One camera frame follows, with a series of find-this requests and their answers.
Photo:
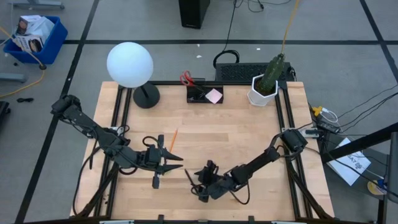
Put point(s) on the black power adapter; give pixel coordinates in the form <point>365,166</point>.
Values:
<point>328,126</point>

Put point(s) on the black vented case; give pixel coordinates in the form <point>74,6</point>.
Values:
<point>239,72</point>

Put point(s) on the black computer tower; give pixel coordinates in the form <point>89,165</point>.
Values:
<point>193,14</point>

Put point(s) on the black capped marker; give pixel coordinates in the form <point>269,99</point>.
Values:
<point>189,176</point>

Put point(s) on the orange wooden pencil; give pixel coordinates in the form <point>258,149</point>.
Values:
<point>173,140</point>

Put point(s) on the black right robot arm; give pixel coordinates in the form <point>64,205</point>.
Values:
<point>258,161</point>

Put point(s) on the white paper sheet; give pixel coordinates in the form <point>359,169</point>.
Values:
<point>348,168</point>

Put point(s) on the yellow plug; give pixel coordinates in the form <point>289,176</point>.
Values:
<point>317,110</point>

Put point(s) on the white globe table lamp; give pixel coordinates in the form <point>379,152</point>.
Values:
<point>129,63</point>

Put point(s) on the pink sticky note pad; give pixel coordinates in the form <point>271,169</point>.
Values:
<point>214,96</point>

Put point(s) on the black mesh desk organizer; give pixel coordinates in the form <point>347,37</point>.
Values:
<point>196,95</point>

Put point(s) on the grey metal post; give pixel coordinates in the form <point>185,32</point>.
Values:
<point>393,168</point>

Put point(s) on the green cactus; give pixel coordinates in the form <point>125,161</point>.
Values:
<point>272,73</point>

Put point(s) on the black metal beam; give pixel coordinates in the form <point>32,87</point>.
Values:
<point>357,144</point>

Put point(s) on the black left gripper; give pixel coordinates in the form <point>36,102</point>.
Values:
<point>154,158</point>

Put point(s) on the black aluminium table frame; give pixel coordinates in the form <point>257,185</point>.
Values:
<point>116,124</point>

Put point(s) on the white hexagonal plant pot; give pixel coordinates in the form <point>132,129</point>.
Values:
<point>256,98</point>

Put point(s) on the grey metal stand foot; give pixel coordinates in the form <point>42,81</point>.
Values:
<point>12,77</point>
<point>37,4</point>

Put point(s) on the yellow-green sticky note pad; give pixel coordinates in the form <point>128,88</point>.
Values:
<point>168,174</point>

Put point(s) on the printed white cardboard box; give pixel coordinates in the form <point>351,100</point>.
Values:
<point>26,23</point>
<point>28,43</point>

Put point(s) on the blue plastic bin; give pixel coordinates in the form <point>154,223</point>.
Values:
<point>53,46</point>

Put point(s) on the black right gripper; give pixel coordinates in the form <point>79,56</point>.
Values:
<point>217,186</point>

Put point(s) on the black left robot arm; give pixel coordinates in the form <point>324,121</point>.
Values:
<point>90,127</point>

